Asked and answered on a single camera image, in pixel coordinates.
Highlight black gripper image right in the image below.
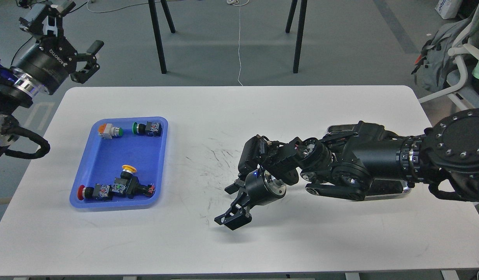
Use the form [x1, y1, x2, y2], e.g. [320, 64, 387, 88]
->
[214, 170, 287, 230]

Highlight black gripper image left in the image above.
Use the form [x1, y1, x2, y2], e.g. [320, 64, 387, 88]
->
[12, 0, 104, 96]

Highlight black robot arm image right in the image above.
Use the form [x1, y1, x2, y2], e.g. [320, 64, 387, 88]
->
[214, 108, 479, 230]

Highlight blue plastic tray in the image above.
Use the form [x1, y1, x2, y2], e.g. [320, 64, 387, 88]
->
[70, 116, 168, 211]

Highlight silver metal tray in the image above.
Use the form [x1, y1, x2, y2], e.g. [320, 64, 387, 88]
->
[323, 121, 410, 200]

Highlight black table leg left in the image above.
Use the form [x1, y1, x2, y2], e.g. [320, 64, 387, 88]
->
[147, 0, 176, 74]

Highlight black table leg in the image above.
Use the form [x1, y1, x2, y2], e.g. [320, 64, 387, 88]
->
[285, 0, 308, 74]
[147, 0, 176, 74]

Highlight green push button black body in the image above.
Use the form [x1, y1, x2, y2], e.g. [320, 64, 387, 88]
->
[131, 122, 163, 138]

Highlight yellow mushroom push button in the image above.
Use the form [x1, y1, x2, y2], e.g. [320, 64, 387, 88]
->
[120, 164, 138, 180]

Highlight black table leg right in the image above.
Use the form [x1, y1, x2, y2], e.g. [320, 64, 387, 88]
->
[285, 0, 308, 74]

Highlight grey backpack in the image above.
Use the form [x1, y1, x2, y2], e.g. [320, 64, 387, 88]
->
[411, 18, 471, 93]

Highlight black floor cable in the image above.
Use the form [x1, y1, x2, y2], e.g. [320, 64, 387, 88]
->
[14, 0, 154, 47]

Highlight orange green push button switch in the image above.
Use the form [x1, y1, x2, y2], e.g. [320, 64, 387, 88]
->
[97, 123, 123, 139]

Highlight black switch red terminals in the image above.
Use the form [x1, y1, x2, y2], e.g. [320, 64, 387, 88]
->
[110, 177, 155, 199]

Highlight red push button switch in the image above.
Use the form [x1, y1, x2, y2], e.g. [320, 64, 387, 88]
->
[77, 184, 113, 201]

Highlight white hanging cord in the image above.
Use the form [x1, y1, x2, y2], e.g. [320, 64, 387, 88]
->
[226, 0, 250, 86]

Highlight white frame chair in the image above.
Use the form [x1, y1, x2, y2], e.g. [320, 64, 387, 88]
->
[418, 4, 479, 110]

